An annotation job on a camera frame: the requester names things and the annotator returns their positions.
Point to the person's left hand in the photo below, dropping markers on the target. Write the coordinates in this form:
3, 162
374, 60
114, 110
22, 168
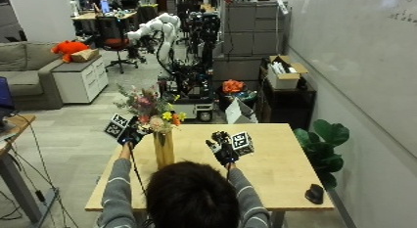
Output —
130, 134

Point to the person's right hand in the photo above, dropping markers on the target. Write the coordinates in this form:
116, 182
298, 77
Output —
225, 150

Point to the white marker cube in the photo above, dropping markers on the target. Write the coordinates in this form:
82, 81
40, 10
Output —
242, 143
116, 126

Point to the mixed flower bouquet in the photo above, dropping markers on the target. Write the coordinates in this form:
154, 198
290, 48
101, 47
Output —
149, 108

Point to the white folded carton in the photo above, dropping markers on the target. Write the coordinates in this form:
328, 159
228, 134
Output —
238, 113

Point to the wooden vase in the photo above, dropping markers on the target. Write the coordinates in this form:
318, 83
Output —
164, 150

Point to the orange cloth bundle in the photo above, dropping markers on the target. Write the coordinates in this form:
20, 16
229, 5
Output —
233, 86

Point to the black side cabinet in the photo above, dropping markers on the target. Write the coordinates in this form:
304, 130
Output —
286, 105

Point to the white drawer cabinet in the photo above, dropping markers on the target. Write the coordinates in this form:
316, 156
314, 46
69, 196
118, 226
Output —
81, 78

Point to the black robot cart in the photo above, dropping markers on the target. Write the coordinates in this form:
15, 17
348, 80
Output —
194, 74

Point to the green leafy plant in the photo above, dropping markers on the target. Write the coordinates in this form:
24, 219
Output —
325, 149

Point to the open cardboard box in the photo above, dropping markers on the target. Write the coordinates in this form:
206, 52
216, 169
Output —
285, 73

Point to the brown paper bag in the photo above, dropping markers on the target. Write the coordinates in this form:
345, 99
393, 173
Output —
85, 55

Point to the the person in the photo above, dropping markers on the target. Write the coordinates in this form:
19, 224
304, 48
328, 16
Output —
116, 211

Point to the black office chair red seat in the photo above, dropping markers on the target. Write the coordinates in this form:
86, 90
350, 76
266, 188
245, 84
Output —
114, 38

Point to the black computer mouse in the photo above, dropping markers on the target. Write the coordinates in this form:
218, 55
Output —
314, 194

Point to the orange plush toy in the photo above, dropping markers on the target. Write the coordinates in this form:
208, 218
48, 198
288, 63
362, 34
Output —
68, 49

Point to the wooden side desk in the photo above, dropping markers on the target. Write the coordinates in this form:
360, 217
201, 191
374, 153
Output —
12, 136

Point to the grey sofa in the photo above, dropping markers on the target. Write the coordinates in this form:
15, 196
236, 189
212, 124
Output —
26, 73

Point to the blue monitor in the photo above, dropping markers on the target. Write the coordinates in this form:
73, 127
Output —
4, 96

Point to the grey filing cabinets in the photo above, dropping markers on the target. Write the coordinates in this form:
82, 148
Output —
253, 29

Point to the wooden office desk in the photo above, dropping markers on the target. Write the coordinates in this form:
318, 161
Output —
101, 15

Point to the white whiteboard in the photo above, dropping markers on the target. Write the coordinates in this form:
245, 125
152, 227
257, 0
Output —
360, 58

